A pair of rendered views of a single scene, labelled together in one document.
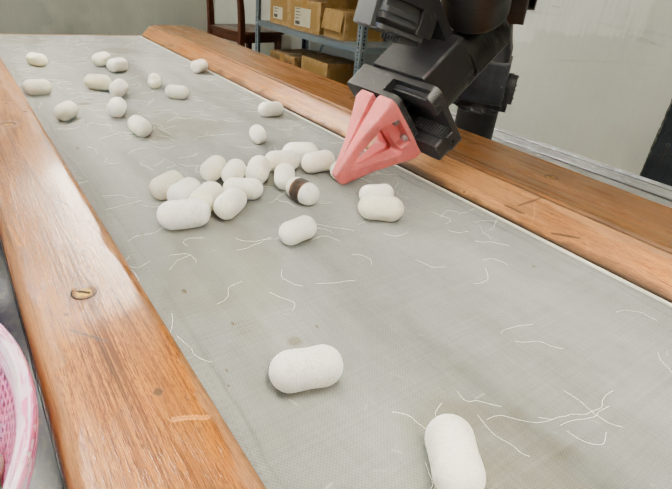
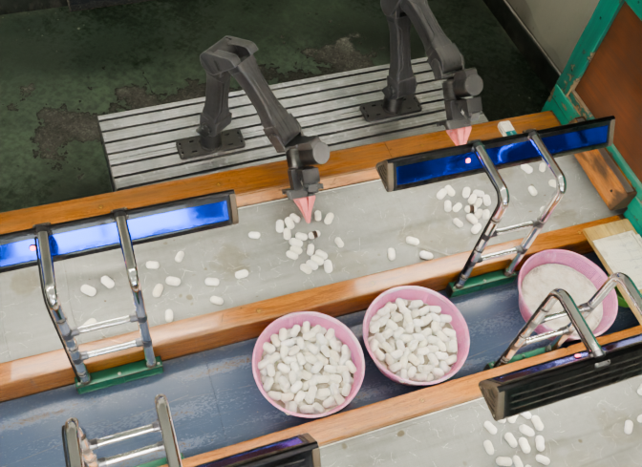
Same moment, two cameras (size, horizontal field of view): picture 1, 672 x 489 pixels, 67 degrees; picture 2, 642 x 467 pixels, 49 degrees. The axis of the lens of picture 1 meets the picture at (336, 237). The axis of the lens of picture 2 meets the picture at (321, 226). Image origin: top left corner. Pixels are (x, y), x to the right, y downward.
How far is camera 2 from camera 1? 178 cm
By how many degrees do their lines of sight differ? 62
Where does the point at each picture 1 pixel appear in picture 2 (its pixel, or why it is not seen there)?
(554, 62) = not seen: outside the picture
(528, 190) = (331, 177)
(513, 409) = (401, 227)
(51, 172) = (309, 293)
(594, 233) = (353, 176)
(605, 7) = not seen: outside the picture
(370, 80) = (299, 194)
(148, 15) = not seen: outside the picture
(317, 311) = (370, 248)
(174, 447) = (410, 271)
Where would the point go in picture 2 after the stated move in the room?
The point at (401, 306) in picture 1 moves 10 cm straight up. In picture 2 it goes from (370, 232) to (376, 211)
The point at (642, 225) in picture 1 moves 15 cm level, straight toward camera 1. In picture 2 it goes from (356, 164) to (390, 200)
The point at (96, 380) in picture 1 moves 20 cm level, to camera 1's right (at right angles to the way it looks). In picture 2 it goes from (396, 280) to (416, 222)
